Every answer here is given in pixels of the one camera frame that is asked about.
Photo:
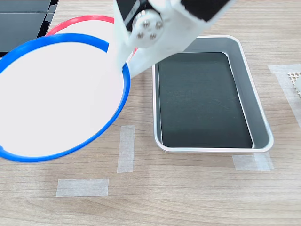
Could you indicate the white plate red rim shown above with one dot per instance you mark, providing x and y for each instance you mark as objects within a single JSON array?
[{"x": 82, "y": 26}]

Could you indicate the black flat box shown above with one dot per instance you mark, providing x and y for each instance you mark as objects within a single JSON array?
[
  {"x": 21, "y": 33},
  {"x": 23, "y": 5}
]

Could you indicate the pale perforated base plate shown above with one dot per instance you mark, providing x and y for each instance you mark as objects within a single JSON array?
[{"x": 293, "y": 76}]

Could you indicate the translucent tape strip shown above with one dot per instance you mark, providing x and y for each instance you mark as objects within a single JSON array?
[
  {"x": 126, "y": 150},
  {"x": 252, "y": 162},
  {"x": 82, "y": 188}
]

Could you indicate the white plate blue rim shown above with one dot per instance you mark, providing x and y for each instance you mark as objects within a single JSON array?
[{"x": 58, "y": 99}]

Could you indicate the black mat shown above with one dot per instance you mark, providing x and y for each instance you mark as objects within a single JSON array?
[{"x": 202, "y": 101}]

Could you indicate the steel tray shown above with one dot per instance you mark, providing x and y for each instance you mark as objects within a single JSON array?
[{"x": 256, "y": 106}]

